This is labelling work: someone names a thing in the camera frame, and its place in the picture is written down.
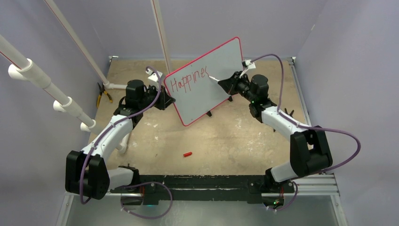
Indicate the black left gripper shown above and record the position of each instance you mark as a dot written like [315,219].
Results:
[164,99]

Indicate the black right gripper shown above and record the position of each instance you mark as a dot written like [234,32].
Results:
[230,85]

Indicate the red framed whiteboard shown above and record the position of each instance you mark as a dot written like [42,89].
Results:
[194,92]

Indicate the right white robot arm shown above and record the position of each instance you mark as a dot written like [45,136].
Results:
[309,150]

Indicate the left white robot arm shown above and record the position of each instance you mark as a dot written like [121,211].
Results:
[86,173]

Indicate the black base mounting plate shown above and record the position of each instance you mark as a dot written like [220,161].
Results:
[244,188]

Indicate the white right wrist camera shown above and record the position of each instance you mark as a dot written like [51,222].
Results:
[247,65]

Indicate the yellow handled pliers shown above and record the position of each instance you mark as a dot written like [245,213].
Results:
[102,91]

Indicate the white pvc pipe frame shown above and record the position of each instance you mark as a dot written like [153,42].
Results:
[46,84]

